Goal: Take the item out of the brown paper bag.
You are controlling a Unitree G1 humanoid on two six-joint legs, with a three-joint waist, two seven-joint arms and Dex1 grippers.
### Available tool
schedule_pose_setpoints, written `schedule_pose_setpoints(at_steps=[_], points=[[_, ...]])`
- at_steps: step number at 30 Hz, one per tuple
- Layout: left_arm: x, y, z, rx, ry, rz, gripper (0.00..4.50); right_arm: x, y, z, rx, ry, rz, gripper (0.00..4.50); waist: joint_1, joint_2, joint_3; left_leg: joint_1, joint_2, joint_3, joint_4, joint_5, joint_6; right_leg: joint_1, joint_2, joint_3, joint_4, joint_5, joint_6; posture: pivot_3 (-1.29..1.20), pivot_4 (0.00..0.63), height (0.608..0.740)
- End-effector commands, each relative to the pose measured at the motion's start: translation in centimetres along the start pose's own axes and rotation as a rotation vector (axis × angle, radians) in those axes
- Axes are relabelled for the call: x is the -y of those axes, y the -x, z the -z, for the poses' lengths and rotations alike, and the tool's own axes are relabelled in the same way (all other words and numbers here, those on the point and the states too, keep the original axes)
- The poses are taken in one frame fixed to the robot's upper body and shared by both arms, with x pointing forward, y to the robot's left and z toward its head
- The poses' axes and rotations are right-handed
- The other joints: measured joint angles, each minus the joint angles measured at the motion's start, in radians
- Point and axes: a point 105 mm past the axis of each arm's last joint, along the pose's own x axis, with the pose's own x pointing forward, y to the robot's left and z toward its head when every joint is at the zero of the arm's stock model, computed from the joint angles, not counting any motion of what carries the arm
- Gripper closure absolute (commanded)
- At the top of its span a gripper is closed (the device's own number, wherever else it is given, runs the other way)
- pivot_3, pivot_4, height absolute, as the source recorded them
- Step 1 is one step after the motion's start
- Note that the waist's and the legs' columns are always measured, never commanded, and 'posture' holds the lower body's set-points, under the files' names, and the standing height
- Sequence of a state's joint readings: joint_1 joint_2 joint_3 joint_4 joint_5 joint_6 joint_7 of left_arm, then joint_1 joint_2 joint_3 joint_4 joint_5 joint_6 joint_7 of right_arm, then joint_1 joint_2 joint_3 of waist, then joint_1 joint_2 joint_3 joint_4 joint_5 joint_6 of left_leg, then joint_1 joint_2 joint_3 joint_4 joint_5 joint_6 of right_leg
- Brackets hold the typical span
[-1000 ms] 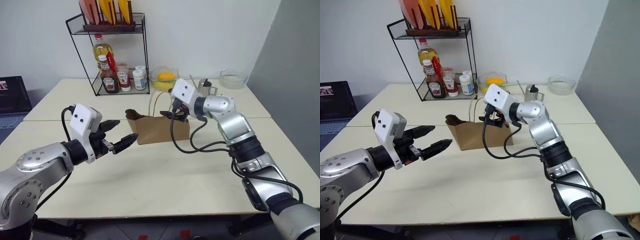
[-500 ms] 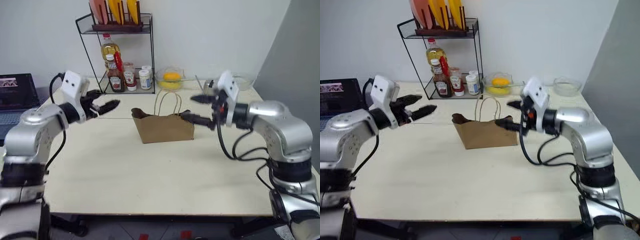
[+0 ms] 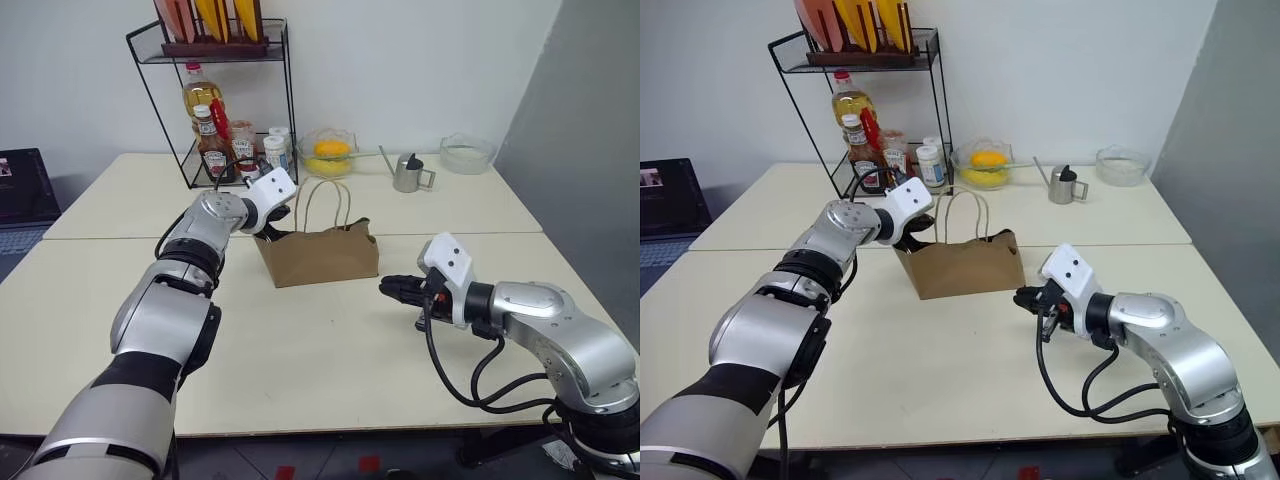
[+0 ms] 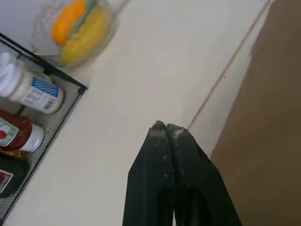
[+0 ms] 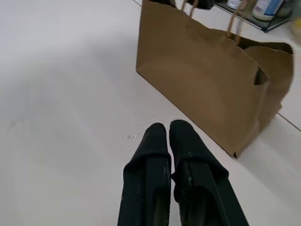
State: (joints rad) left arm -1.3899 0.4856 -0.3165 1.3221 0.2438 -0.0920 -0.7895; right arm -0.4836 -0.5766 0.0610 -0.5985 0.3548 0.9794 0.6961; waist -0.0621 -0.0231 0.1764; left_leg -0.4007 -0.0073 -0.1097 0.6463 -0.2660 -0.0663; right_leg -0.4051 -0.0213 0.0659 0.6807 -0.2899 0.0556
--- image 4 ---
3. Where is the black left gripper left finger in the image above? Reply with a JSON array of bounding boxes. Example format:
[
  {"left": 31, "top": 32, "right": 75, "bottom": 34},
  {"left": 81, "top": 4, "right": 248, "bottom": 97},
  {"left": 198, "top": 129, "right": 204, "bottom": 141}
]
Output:
[{"left": 122, "top": 120, "right": 176, "bottom": 226}]

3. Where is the brown paper bag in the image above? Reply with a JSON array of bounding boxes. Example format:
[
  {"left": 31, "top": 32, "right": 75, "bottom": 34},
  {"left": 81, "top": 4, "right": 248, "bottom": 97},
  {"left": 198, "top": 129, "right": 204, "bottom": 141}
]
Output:
[{"left": 211, "top": 0, "right": 301, "bottom": 226}]

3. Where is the red ketchup bottle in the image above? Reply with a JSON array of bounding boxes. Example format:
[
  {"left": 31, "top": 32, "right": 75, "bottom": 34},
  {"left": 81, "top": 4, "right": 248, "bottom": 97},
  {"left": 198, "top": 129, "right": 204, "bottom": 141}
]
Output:
[{"left": 0, "top": 109, "right": 45, "bottom": 153}]

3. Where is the clear glass fruit bowl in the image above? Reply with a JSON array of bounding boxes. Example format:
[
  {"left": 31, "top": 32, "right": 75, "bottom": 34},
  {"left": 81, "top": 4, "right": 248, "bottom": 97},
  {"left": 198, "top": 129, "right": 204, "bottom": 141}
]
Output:
[{"left": 31, "top": 0, "right": 131, "bottom": 69}]

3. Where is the black wire mesh rack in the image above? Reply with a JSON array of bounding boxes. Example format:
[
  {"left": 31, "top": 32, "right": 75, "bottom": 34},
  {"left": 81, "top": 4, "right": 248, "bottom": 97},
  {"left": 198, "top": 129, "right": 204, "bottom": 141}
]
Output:
[{"left": 0, "top": 32, "right": 88, "bottom": 221}]

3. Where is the yellow banana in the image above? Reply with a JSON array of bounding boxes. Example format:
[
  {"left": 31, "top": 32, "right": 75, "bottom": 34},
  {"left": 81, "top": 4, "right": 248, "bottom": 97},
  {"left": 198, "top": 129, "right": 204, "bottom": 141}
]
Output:
[{"left": 61, "top": 8, "right": 111, "bottom": 64}]

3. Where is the orange fruit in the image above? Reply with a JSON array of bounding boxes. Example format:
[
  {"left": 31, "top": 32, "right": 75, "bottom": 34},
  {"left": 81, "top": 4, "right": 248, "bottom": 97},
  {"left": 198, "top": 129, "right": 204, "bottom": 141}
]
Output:
[{"left": 51, "top": 0, "right": 89, "bottom": 47}]

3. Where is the black container with label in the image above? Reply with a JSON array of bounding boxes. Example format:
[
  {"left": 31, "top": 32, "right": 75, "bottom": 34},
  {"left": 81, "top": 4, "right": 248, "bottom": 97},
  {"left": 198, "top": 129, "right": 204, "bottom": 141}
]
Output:
[{"left": 0, "top": 155, "right": 30, "bottom": 198}]

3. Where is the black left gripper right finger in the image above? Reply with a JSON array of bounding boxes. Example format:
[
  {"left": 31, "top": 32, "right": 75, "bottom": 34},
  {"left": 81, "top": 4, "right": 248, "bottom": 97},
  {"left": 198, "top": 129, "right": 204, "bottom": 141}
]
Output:
[{"left": 166, "top": 122, "right": 243, "bottom": 226}]

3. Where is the white mayonnaise jar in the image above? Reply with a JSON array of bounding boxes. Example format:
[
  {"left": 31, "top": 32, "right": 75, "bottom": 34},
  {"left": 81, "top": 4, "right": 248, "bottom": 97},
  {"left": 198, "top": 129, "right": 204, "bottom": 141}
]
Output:
[{"left": 0, "top": 60, "right": 64, "bottom": 114}]

